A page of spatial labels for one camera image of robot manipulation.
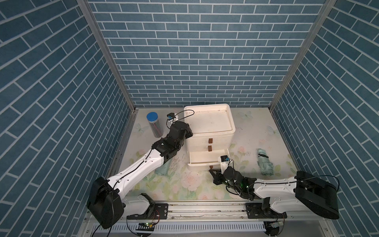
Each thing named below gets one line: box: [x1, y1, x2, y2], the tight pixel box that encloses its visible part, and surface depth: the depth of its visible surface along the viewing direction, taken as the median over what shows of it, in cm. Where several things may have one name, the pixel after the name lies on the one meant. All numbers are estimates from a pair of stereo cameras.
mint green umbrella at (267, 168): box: [257, 148, 274, 176], surface depth 88 cm
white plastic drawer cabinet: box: [183, 103, 236, 169], surface depth 84 cm
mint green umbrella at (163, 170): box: [154, 158, 173, 176], surface depth 87 cm
